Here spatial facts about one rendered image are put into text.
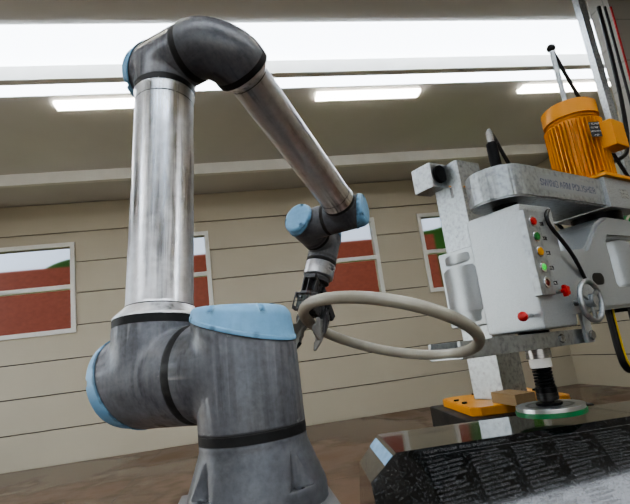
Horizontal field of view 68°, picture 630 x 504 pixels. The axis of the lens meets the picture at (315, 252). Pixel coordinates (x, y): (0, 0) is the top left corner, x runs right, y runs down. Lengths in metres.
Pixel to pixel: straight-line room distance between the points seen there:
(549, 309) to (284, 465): 1.20
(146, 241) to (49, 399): 7.47
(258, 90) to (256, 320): 0.52
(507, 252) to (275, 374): 1.19
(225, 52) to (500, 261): 1.15
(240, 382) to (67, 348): 7.57
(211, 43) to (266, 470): 0.72
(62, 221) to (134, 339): 7.82
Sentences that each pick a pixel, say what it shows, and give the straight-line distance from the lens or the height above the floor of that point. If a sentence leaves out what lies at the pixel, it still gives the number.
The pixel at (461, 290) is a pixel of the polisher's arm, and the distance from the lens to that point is 2.53.
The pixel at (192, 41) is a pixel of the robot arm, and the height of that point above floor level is 1.70.
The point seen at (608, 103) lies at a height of 2.77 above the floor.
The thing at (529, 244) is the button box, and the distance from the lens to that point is 1.64.
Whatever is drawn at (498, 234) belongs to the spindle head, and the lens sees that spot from 1.71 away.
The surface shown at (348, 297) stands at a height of 1.24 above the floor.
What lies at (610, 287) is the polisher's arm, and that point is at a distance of 2.09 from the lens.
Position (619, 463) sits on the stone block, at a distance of 1.72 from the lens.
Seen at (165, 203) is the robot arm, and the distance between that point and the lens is 0.83.
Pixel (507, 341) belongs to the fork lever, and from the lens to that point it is 1.54.
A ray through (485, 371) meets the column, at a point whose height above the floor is 0.92.
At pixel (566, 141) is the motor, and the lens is 2.40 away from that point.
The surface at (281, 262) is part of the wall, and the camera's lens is 7.88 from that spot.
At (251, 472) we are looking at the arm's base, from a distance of 0.63.
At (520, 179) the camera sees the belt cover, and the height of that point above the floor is 1.61.
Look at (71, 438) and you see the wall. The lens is 8.17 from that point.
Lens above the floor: 1.13
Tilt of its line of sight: 12 degrees up
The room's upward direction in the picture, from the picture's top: 7 degrees counter-clockwise
